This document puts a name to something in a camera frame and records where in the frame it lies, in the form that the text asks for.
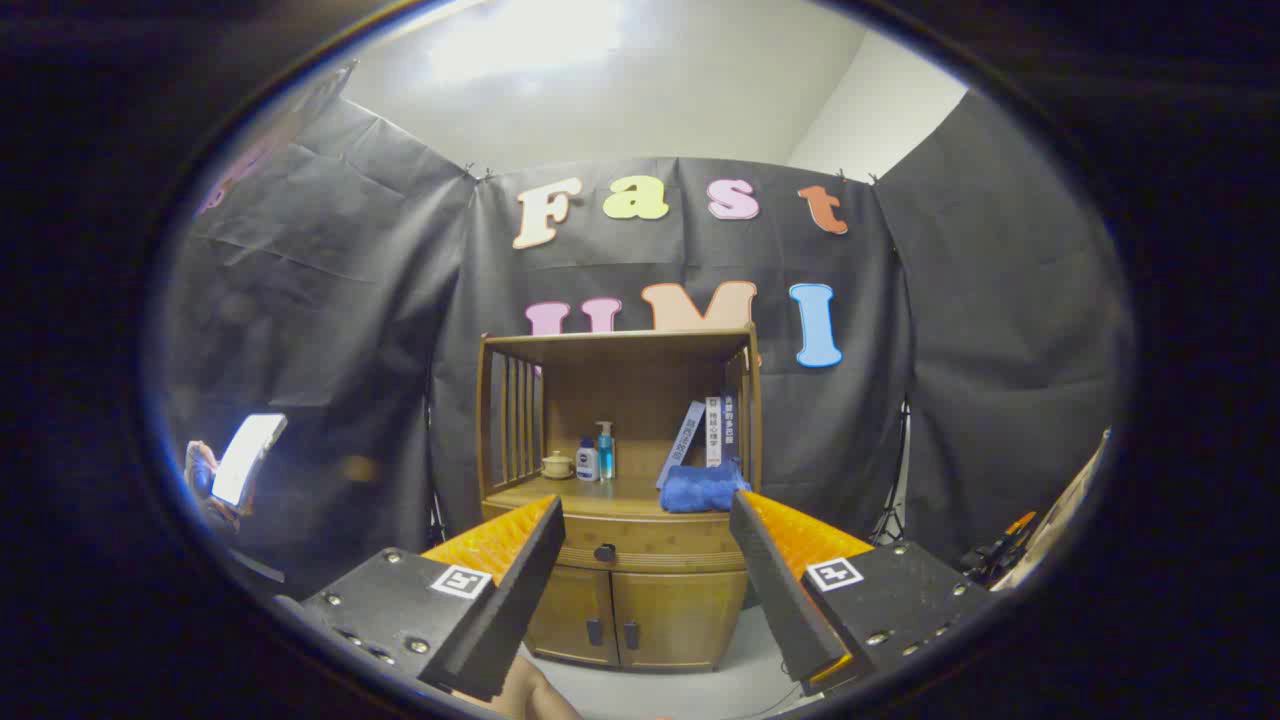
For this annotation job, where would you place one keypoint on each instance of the blue pump bottle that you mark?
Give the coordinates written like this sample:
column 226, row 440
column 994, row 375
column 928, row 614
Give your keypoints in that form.
column 605, row 452

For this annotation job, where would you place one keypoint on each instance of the wooden countertop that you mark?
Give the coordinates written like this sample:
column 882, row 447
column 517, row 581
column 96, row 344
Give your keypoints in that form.
column 620, row 495

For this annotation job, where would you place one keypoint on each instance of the wooden cabinet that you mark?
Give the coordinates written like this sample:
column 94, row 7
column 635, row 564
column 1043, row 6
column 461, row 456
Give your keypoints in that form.
column 640, row 380

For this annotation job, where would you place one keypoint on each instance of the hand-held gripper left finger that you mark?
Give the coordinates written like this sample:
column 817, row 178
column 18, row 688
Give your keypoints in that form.
column 520, row 600

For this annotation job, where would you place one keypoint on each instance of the white bottle with blue cap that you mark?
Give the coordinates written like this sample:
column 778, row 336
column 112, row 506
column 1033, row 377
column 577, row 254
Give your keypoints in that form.
column 587, row 462

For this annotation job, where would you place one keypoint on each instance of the wooden cabinet door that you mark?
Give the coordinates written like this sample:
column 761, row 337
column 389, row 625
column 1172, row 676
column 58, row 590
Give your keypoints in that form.
column 580, row 610
column 680, row 620

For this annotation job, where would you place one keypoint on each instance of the grey book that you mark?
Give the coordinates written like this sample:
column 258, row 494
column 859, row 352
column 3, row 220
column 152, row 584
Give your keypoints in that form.
column 682, row 440

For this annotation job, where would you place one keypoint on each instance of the dark blue book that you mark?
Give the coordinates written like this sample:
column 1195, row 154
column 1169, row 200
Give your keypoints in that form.
column 730, row 430

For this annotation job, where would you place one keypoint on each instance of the wooden drawer with black knob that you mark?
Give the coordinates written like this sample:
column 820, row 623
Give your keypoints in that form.
column 660, row 545

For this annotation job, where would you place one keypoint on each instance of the black backdrop stand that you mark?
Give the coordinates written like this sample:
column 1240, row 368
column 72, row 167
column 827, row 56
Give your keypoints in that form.
column 890, row 500

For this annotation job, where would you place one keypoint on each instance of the white spine book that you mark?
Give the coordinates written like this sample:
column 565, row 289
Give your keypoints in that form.
column 713, row 430

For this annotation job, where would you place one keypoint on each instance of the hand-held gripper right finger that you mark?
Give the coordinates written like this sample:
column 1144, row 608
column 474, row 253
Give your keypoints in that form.
column 780, row 600

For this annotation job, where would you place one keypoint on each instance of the cream lidded teacup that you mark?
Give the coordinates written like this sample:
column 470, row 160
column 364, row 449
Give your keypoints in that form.
column 557, row 465

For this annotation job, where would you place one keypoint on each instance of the blue towel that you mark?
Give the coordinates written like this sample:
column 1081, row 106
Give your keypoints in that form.
column 700, row 490

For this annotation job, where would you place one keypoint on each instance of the black and orange device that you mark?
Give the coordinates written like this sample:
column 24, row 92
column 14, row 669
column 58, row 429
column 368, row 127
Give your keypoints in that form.
column 1000, row 545

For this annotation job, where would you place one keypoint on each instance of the bright white screen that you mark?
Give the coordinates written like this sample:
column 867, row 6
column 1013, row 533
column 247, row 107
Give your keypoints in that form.
column 247, row 458

